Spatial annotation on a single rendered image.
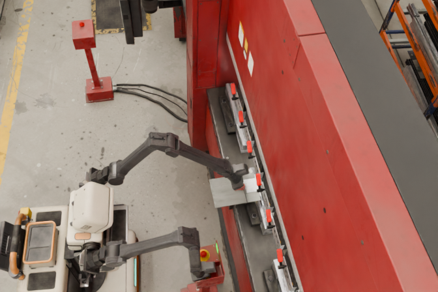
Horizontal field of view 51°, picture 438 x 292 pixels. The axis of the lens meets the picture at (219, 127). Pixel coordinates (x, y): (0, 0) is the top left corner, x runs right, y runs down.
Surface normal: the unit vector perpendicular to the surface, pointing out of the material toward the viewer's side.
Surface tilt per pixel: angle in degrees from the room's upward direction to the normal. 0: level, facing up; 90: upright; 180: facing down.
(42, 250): 0
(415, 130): 0
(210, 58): 90
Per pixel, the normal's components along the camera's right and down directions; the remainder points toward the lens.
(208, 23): 0.20, 0.82
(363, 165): 0.05, -0.56
